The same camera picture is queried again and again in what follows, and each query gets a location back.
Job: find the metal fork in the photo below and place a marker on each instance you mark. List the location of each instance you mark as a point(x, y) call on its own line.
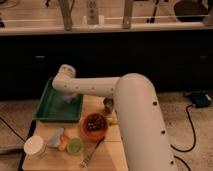
point(87, 159)

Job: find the orange small object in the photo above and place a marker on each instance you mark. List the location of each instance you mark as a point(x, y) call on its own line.
point(64, 139)

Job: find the green plastic tray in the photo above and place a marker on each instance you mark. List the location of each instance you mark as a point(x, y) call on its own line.
point(53, 108)

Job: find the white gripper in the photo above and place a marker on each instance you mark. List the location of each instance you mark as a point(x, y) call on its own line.
point(69, 97)

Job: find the wooden post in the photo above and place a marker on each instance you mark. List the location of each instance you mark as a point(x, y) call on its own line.
point(66, 14)
point(127, 16)

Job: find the metal cup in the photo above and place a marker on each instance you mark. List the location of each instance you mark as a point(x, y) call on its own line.
point(108, 105)

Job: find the green round lid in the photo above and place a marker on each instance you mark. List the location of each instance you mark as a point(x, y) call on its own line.
point(74, 146)

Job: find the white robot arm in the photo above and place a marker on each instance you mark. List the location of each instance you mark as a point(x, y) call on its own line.
point(142, 127)

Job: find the orange bowl with dark food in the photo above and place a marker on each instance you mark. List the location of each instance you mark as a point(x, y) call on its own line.
point(94, 126)

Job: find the white lidded container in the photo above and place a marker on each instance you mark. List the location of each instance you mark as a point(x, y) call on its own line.
point(35, 146)

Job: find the right wooden post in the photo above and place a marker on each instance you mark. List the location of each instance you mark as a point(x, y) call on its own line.
point(127, 16)

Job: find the white remote control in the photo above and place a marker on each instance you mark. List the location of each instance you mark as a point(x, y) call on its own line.
point(92, 12)

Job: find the left wooden post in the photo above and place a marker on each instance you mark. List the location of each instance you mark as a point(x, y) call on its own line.
point(66, 14)

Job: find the blue black floor device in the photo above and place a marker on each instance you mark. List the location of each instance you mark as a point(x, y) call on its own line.
point(200, 99)

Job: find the black chair base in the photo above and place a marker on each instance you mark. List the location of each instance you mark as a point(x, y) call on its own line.
point(190, 10)

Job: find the yellow banana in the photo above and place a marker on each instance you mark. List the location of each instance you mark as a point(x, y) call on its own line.
point(112, 119)

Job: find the grey blue cloth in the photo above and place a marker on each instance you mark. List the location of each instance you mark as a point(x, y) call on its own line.
point(54, 141)

